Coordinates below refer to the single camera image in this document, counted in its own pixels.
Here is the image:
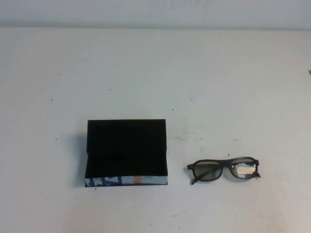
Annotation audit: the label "black glasses case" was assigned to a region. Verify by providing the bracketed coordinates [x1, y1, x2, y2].
[84, 118, 169, 188]

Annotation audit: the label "black-framed glasses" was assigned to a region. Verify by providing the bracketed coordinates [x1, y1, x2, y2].
[186, 156, 262, 186]

